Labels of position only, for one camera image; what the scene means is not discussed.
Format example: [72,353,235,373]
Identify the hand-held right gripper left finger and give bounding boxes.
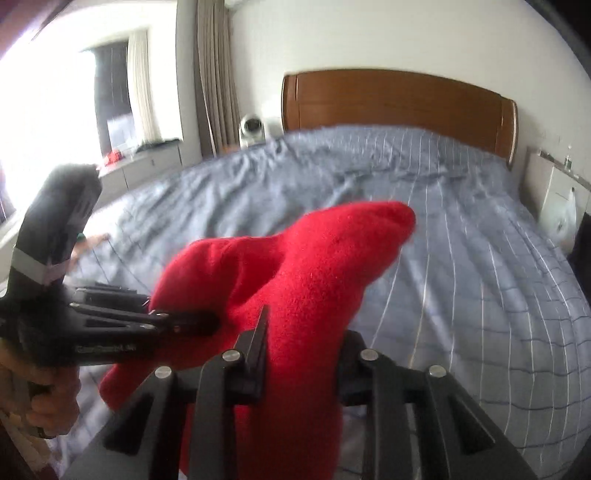
[62,305,271,480]

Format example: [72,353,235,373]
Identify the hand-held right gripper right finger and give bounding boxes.
[339,330,539,480]

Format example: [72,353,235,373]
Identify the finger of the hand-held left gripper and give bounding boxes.
[73,284,153,308]
[69,300,220,337]

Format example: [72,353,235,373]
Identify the red knitted sweater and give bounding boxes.
[99,200,417,480]

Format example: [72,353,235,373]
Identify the black clothes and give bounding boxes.
[136,137,181,151]

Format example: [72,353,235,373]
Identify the person's left hand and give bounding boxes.
[0,344,83,439]

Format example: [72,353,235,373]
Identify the white window seat cabinet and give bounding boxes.
[0,138,183,250]

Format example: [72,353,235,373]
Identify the window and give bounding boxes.
[0,37,139,222]

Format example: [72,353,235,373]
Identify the bed with grey checked cover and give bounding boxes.
[48,124,583,480]

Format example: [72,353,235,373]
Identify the white sheer curtain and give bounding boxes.
[127,30,160,144]

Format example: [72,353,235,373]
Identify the white desk fan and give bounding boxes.
[239,113,266,148]

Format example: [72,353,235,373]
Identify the beige curtain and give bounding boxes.
[196,0,241,158]

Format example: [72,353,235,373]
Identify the black padded jacket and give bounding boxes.
[569,210,591,282]

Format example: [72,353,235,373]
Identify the white plastic bag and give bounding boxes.
[551,187,578,241]

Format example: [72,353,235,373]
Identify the white dresser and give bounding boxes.
[524,147,591,241]

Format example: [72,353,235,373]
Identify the wooden headboard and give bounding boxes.
[281,69,519,167]

